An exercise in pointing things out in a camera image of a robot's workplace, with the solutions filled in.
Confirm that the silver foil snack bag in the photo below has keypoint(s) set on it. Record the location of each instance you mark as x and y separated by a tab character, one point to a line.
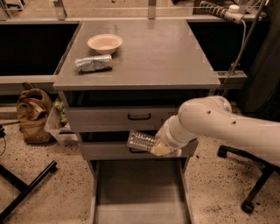
94	63

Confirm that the beige paper bowl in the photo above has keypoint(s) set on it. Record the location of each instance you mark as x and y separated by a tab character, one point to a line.
105	43

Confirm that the black stand legs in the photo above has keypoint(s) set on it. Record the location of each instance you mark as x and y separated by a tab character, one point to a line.
24	189

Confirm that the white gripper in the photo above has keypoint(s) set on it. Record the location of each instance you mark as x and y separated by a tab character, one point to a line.
167	140

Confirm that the grey middle drawer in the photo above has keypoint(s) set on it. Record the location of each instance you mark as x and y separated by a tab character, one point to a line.
107	145

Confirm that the brown paper bag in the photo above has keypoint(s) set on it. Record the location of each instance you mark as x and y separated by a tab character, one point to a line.
33	108

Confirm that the grey bottom drawer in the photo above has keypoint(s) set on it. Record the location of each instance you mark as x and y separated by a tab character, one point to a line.
140	191

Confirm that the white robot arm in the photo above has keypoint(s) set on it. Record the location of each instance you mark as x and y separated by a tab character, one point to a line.
212	116

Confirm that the grey top drawer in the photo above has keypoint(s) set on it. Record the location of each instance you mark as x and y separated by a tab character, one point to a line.
118	110

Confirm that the grey drawer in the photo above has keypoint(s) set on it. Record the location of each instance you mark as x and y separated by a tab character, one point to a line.
118	110
107	145
140	191

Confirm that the clear plastic bin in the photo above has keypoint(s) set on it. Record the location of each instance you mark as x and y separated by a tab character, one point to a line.
57	125

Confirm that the grey drawer cabinet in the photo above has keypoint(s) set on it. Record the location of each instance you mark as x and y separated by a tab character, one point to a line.
154	55

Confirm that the clear plastic water bottle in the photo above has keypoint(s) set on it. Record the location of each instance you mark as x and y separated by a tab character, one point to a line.
144	142

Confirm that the white corrugated hose fixture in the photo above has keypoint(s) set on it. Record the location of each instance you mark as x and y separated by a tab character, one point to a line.
231	13

